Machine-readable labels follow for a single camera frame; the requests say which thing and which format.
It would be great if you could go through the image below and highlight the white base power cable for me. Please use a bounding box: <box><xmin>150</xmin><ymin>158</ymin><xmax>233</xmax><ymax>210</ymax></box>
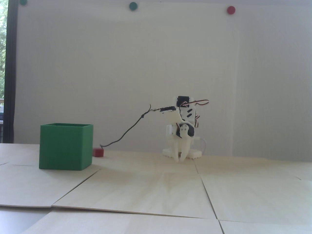
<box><xmin>195</xmin><ymin>137</ymin><xmax>207</xmax><ymax>155</ymax></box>

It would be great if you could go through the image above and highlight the black window frame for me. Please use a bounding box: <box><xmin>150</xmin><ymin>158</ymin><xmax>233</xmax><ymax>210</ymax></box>
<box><xmin>5</xmin><ymin>0</ymin><xmax>19</xmax><ymax>144</ymax></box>

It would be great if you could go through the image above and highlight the green open box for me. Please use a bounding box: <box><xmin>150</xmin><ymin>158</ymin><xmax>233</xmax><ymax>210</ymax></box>
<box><xmin>39</xmin><ymin>123</ymin><xmax>94</xmax><ymax>171</ymax></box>

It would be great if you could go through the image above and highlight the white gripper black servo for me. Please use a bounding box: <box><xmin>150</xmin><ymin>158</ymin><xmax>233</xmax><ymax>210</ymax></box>
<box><xmin>172</xmin><ymin>121</ymin><xmax>196</xmax><ymax>163</ymax></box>

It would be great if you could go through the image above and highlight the white paper backdrop sheet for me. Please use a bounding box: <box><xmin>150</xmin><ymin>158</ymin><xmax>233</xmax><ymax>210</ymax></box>
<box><xmin>15</xmin><ymin>1</ymin><xmax>239</xmax><ymax>157</ymax></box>

